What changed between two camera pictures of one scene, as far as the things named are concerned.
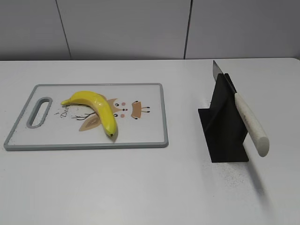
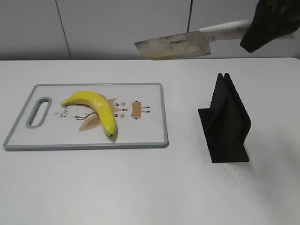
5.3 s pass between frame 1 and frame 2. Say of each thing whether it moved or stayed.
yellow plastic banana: stayed
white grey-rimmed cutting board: stayed
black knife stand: stayed
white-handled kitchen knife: moved
